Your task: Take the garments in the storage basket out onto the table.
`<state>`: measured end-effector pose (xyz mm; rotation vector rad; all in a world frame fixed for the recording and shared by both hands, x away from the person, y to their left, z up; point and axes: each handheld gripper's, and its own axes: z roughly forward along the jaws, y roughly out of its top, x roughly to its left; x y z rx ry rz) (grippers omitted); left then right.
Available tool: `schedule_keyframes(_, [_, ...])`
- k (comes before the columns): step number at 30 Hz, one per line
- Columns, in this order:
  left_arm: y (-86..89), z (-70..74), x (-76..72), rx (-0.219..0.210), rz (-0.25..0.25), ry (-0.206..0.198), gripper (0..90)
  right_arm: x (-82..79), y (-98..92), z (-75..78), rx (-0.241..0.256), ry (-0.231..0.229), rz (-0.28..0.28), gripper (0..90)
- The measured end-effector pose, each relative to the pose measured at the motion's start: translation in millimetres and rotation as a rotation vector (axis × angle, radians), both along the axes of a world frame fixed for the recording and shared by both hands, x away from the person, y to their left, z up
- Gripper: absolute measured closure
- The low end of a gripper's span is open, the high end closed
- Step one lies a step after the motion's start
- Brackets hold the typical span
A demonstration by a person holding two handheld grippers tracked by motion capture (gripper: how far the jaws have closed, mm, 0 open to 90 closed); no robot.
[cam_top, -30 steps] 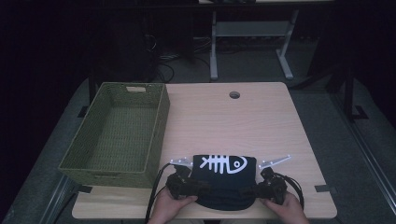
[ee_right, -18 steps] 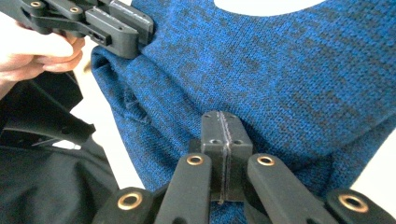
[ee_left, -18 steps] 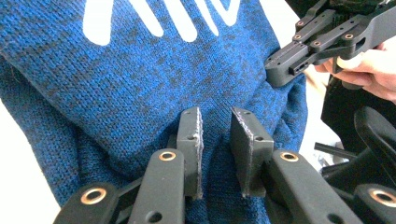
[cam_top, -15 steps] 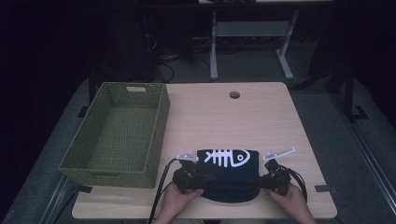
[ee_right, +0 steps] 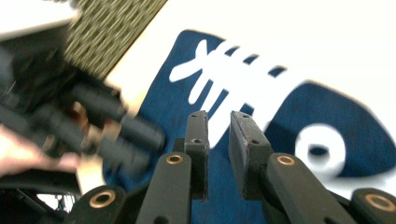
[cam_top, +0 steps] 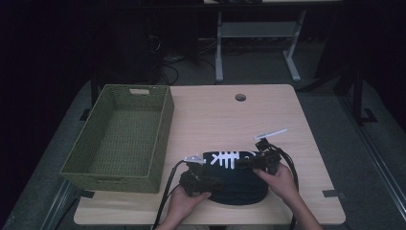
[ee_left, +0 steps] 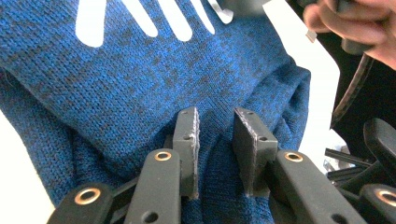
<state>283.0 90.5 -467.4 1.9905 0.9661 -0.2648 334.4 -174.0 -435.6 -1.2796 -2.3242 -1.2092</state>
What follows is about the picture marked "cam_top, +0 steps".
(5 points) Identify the white metal desk frame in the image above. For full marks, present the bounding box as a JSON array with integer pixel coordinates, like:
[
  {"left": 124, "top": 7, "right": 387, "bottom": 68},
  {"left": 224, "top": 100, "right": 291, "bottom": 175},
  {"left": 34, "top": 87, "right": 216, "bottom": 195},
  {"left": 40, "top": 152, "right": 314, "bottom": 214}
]
[{"left": 214, "top": 9, "right": 308, "bottom": 83}]

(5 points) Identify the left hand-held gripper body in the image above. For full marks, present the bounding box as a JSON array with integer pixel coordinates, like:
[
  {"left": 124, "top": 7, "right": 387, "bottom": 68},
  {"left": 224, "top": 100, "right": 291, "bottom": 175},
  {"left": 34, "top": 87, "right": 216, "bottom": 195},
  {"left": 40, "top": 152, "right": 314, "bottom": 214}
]
[{"left": 178, "top": 154, "right": 213, "bottom": 197}]

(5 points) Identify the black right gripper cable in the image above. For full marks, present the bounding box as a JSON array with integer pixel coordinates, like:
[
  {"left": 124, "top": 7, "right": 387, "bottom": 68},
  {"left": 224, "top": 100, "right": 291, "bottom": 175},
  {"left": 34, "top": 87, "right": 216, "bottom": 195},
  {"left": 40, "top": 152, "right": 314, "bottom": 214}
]
[{"left": 270, "top": 144, "right": 301, "bottom": 230}]

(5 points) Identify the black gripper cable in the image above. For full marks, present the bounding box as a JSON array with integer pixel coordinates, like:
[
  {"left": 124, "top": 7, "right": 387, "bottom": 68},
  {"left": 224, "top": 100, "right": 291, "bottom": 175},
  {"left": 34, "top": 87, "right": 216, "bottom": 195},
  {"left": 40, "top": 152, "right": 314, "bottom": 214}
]
[
  {"left": 151, "top": 158, "right": 190, "bottom": 230},
  {"left": 270, "top": 144, "right": 301, "bottom": 230}
]

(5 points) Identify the aluminium floor rail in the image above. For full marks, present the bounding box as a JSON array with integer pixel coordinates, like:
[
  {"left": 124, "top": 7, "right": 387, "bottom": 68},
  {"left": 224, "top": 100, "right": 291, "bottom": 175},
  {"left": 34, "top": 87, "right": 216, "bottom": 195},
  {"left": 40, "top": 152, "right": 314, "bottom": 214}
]
[
  {"left": 39, "top": 180, "right": 79, "bottom": 230},
  {"left": 338, "top": 94, "right": 406, "bottom": 221}
]

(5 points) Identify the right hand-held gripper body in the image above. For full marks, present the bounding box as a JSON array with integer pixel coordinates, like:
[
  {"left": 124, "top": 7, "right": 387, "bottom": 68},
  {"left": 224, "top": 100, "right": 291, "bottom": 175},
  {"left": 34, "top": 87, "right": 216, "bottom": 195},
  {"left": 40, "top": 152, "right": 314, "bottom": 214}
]
[{"left": 253, "top": 127, "right": 289, "bottom": 176}]

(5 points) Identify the green woven basket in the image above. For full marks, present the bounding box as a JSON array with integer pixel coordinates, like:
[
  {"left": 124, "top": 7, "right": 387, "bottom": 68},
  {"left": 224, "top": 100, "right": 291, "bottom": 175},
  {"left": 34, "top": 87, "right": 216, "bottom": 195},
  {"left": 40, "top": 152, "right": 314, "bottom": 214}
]
[{"left": 59, "top": 83, "right": 175, "bottom": 195}]

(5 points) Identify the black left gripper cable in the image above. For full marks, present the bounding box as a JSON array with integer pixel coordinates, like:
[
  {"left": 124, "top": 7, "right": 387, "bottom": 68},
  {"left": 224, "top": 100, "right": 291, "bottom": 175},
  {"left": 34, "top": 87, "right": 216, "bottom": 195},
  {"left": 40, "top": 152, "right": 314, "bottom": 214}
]
[{"left": 151, "top": 158, "right": 190, "bottom": 230}]

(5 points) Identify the person's left hand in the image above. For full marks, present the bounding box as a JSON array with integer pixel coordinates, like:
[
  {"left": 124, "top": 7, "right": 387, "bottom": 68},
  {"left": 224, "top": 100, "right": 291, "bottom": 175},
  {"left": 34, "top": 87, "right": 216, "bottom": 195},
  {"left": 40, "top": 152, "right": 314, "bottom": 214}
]
[{"left": 167, "top": 186, "right": 213, "bottom": 222}]

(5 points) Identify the person's right hand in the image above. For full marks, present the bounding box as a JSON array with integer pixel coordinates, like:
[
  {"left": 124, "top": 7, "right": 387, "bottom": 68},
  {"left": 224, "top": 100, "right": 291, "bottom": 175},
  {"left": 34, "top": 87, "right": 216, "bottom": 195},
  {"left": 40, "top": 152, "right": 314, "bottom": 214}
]
[{"left": 253, "top": 162, "right": 301, "bottom": 207}]

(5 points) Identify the dark blue garment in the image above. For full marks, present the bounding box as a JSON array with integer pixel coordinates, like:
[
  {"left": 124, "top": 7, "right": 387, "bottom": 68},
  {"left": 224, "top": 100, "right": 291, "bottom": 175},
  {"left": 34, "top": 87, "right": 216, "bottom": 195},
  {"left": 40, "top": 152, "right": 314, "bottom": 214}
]
[{"left": 201, "top": 149, "right": 270, "bottom": 206}]

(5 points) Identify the tangle of floor cables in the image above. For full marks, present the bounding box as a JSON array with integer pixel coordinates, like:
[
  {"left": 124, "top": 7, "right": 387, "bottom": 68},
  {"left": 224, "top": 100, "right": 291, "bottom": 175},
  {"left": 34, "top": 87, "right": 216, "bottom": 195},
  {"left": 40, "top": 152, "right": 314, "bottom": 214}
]
[{"left": 147, "top": 34, "right": 218, "bottom": 85}]

